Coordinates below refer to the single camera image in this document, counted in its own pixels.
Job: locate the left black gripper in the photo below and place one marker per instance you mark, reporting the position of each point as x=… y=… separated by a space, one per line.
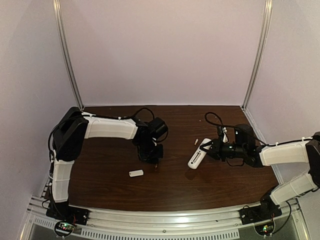
x=150 y=155

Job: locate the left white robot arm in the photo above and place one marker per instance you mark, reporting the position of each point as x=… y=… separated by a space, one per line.
x=66 y=140

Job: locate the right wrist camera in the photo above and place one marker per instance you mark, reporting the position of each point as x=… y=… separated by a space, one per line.
x=222 y=133

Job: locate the front aluminium rail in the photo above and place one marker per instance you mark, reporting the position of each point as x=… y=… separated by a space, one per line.
x=209 y=224

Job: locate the white battery cover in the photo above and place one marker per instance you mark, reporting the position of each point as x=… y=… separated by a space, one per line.
x=136 y=173

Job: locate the left circuit board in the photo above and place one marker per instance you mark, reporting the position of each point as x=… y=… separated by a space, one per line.
x=63 y=229

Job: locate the right aluminium frame post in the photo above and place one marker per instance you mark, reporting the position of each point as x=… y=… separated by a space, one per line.
x=263 y=37

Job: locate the right circuit board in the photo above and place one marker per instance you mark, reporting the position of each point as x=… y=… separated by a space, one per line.
x=265 y=229

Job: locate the circuit board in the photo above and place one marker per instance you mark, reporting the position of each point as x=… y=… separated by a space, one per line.
x=63 y=229
x=265 y=229

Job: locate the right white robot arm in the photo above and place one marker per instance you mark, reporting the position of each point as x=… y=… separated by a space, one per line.
x=303 y=150

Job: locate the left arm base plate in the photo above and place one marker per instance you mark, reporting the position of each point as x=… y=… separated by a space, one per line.
x=69 y=214

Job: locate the aluminium frame post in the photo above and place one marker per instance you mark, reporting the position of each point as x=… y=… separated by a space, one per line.
x=263 y=37
x=66 y=54

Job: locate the left aluminium frame post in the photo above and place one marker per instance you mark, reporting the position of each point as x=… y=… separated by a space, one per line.
x=66 y=54

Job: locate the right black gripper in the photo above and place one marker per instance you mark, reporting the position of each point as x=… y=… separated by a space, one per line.
x=216 y=148

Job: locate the white remote control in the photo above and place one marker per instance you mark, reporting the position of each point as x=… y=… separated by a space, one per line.
x=197 y=157

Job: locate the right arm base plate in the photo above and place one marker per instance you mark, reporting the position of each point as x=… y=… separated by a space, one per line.
x=259 y=213

